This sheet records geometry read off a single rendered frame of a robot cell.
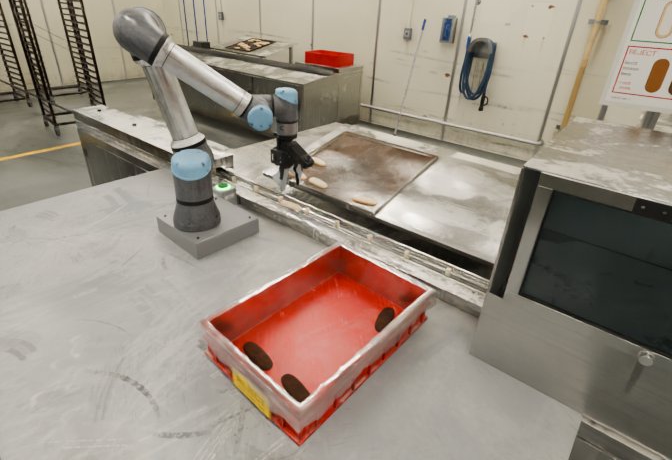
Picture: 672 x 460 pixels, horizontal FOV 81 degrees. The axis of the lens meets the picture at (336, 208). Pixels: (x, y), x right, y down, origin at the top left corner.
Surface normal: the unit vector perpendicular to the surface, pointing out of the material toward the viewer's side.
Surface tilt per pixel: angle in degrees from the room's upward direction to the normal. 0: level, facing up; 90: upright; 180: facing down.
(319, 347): 0
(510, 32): 90
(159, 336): 0
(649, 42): 90
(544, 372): 90
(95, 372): 0
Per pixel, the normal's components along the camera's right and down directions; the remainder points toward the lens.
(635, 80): -0.54, 0.37
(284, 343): 0.04, -0.89
